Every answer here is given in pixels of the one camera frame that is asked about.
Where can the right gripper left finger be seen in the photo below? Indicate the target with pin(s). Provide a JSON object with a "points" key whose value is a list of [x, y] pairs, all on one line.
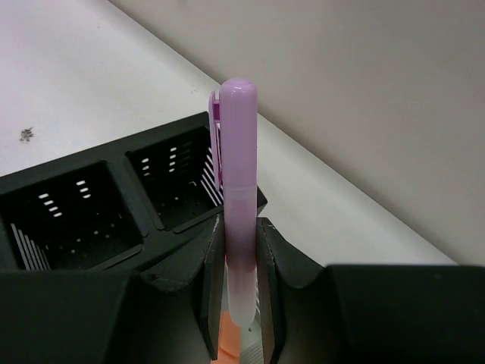
{"points": [[181, 321]]}

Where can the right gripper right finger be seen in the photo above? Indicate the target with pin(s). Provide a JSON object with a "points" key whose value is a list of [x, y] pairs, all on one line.
{"points": [[290, 296]]}

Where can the orange highlighter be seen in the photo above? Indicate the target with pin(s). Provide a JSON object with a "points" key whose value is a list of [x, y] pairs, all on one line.
{"points": [[229, 346]]}

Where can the white slotted container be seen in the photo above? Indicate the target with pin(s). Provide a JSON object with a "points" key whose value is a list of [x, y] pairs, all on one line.
{"points": [[251, 344]]}

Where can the black slotted container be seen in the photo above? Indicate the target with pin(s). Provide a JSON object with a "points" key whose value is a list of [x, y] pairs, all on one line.
{"points": [[126, 204]]}

